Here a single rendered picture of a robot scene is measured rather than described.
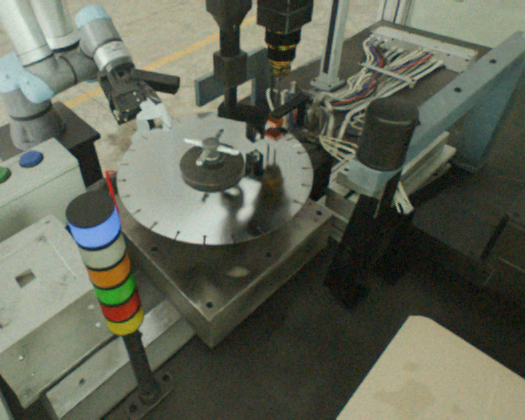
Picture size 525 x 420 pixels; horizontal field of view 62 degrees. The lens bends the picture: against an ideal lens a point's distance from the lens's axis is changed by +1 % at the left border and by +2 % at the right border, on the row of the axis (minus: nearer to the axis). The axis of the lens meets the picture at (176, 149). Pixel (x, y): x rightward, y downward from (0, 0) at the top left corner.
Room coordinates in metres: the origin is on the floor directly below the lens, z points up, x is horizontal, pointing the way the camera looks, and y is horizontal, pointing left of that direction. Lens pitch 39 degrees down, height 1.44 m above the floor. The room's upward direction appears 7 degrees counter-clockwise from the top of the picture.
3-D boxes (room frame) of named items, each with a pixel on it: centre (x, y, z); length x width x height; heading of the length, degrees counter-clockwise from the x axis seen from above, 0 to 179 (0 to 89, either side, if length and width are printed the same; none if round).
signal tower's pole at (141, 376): (0.27, 0.08, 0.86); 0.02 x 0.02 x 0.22
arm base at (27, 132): (0.99, 0.38, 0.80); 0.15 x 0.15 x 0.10
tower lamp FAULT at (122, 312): (0.27, 0.08, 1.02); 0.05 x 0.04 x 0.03; 35
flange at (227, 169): (0.54, -0.06, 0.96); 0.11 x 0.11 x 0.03
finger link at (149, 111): (0.70, 0.04, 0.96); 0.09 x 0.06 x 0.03; 25
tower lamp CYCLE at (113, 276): (0.27, 0.08, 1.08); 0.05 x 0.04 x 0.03; 35
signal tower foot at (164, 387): (0.27, 0.08, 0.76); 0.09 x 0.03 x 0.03; 125
